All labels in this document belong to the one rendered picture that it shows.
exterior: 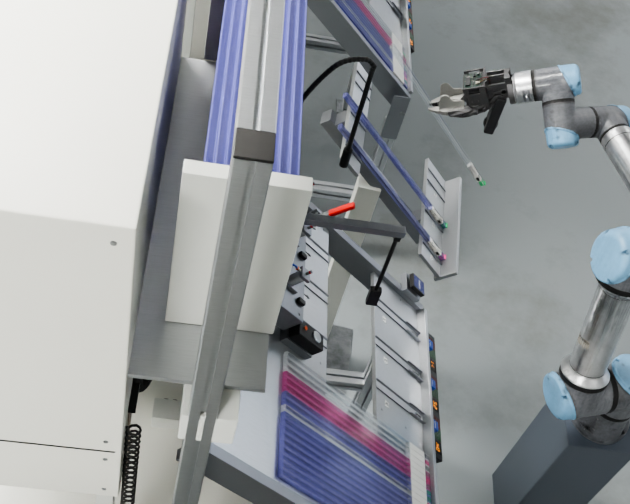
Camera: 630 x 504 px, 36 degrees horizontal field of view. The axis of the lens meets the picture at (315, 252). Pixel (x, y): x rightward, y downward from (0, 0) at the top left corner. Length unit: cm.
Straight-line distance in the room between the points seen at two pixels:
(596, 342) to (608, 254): 24
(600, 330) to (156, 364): 115
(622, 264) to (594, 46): 270
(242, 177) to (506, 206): 283
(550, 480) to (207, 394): 153
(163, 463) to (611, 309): 103
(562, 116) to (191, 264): 124
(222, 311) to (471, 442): 201
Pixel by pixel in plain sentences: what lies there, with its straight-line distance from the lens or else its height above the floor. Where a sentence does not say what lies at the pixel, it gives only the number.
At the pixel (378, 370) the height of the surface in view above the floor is 84.
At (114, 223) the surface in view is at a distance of 110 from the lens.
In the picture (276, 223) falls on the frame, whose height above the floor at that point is 164.
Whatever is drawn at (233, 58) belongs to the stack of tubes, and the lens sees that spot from 141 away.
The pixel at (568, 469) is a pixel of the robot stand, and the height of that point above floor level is 42.
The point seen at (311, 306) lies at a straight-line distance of 194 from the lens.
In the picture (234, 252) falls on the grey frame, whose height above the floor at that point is 174.
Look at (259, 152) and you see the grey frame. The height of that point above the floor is 190.
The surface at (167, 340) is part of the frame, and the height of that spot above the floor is 139.
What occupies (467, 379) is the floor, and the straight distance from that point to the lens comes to 320.
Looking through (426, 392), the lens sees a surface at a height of 73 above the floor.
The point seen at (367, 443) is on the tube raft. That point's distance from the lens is 194.
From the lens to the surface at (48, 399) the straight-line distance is 144.
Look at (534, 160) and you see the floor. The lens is 397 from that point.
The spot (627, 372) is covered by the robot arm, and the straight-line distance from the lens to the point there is 241.
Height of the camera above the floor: 256
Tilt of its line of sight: 50 degrees down
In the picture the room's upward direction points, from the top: 17 degrees clockwise
